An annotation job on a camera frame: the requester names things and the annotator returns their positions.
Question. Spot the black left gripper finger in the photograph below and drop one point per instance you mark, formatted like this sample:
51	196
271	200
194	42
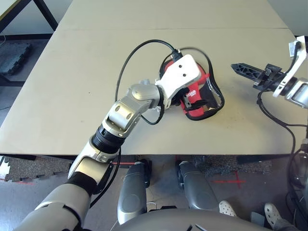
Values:
198	104
188	101

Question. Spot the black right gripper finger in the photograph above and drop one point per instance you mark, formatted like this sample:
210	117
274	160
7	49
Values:
250	68
249	76

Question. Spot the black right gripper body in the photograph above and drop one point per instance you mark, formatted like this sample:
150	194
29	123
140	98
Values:
267	77

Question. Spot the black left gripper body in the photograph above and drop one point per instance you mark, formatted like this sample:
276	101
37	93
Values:
176	99

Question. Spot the red ping-pong paddle case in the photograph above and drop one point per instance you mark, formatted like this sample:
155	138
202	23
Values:
207	96

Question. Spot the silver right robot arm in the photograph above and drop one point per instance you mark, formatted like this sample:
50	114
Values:
299	92

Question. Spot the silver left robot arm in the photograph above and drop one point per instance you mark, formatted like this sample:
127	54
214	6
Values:
125	113

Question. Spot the grey speckled puzzle mat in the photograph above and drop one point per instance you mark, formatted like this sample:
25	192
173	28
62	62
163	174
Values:
216	166
36	168

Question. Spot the grey right robot leg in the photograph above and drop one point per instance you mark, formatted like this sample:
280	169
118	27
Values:
197	187

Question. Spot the grey robot leg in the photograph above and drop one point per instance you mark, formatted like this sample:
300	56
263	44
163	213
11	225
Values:
197	187
132	192

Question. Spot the red tape cross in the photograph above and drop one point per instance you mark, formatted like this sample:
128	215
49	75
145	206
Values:
237	181

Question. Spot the grey left robot leg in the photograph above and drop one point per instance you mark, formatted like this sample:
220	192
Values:
132	192

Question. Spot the white perforated shoe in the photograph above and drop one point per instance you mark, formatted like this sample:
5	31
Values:
227	209
273	214

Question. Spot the grey robot torso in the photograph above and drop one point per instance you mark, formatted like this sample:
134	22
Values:
192	221

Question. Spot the grey foot pedal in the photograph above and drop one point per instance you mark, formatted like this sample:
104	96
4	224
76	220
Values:
257	218

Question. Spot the grey trouser leg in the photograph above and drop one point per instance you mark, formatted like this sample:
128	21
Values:
285	226

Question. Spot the black-framed side table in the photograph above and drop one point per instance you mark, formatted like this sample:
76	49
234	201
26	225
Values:
45	14

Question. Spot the black foam floor mat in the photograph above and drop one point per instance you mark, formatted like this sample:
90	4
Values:
14	59

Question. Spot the white foam mat piece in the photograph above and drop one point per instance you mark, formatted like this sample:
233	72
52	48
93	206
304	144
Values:
4	168

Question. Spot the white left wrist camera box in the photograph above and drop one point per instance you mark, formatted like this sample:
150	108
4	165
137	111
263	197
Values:
180	72

